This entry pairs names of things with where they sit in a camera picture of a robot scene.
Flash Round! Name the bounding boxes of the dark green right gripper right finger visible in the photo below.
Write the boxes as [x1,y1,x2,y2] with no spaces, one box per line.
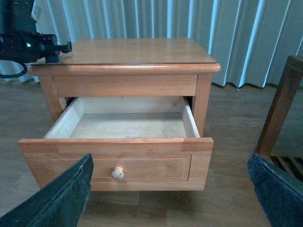
[247,153,303,227]

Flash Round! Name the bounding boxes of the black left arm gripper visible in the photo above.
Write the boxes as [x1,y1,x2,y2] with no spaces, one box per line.
[0,0,72,63]

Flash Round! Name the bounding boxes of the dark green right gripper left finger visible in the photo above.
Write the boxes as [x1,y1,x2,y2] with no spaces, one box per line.
[0,153,94,227]

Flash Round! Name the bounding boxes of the round knob of drawer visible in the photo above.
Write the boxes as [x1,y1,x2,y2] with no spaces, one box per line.
[111,167,125,180]

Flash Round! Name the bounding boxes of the wooden drawer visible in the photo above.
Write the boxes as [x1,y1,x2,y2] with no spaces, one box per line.
[18,96,214,191]

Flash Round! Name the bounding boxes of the light wooden nightstand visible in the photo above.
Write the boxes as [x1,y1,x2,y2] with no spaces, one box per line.
[28,38,221,134]

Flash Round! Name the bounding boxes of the dark brown wooden furniture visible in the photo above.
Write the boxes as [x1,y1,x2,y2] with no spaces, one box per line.
[255,55,303,175]

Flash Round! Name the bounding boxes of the pale blue-green curtain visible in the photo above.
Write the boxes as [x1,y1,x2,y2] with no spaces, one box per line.
[0,0,303,88]

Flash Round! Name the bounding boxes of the grey cable on gripper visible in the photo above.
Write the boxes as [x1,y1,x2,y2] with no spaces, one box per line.
[0,61,28,79]

